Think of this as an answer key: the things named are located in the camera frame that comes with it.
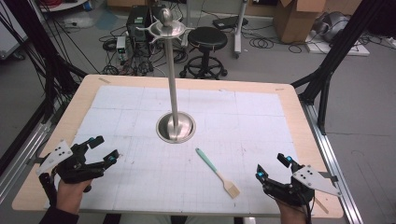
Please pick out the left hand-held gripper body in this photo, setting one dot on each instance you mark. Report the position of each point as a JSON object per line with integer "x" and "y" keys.
{"x": 74, "y": 169}

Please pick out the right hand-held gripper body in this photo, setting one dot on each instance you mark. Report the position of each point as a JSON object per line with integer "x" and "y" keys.
{"x": 303, "y": 185}

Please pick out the person's left hand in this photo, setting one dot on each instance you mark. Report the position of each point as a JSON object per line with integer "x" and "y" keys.
{"x": 70, "y": 194}

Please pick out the person's right hand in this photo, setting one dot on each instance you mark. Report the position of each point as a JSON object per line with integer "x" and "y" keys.
{"x": 291, "y": 213}

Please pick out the strip of brown tape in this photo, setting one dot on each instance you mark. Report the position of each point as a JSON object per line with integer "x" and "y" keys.
{"x": 104, "y": 80}
{"x": 279, "y": 89}

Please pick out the white grid mat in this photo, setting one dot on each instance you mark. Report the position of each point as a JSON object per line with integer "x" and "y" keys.
{"x": 186, "y": 149}

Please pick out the small grey power supply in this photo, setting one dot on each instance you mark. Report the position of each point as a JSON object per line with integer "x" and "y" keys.
{"x": 121, "y": 46}

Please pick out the steel utensil hanging stand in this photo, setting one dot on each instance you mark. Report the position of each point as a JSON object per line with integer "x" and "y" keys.
{"x": 174, "y": 77}

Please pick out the white flat board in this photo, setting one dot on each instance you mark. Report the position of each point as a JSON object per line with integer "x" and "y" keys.
{"x": 336, "y": 48}

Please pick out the black computer tower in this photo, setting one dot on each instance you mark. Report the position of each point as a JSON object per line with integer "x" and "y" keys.
{"x": 141, "y": 26}

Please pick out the black round stool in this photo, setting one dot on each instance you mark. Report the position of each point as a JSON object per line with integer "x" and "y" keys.
{"x": 207, "y": 46}

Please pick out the white stand pole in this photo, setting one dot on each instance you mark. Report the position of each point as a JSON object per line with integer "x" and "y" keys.
{"x": 240, "y": 26}

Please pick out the brown cardboard box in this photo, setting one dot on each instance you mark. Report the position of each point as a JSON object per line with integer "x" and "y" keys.
{"x": 299, "y": 18}

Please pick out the grey rounded machine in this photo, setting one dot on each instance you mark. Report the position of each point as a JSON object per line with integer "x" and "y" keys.
{"x": 333, "y": 25}

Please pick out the flat black device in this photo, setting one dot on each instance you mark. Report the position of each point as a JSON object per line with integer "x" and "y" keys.
{"x": 229, "y": 21}

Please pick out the aluminium rail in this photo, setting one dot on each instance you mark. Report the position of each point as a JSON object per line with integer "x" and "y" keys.
{"x": 18, "y": 161}
{"x": 333, "y": 161}

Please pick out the black frame post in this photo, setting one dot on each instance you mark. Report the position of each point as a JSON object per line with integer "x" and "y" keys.
{"x": 336, "y": 59}
{"x": 46, "y": 56}

